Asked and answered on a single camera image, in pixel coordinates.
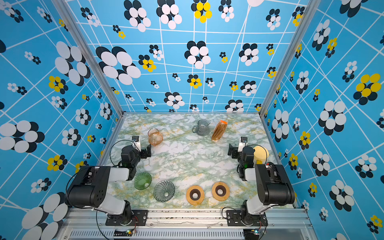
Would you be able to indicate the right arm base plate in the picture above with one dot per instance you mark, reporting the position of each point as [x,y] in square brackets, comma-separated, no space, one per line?
[237,218]

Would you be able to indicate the green glass dripper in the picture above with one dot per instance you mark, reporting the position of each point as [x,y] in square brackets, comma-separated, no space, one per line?
[142,181]

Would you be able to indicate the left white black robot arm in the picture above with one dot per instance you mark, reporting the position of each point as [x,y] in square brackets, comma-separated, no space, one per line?
[89,188]

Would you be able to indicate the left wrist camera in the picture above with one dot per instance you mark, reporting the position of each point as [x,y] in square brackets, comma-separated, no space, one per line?
[136,143]

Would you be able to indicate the aluminium front rail frame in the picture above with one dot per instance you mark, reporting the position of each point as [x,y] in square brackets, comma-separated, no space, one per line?
[188,224]

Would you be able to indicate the grey glass carafe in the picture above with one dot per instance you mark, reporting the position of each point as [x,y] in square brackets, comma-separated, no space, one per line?
[202,128]

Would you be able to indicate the grey glass dripper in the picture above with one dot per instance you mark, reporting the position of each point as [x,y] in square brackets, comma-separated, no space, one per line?
[164,191]

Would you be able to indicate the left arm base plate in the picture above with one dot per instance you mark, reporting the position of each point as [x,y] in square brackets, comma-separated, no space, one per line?
[135,218]

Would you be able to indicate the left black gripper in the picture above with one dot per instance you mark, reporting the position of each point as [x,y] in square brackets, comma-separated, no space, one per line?
[144,151]

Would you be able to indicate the amber glass carafe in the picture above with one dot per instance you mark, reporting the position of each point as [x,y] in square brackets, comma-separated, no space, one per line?
[154,137]

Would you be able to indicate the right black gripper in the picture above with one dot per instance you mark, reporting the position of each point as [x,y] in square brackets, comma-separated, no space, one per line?
[235,151]

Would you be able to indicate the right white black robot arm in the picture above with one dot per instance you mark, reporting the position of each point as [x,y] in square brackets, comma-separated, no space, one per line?
[273,186]

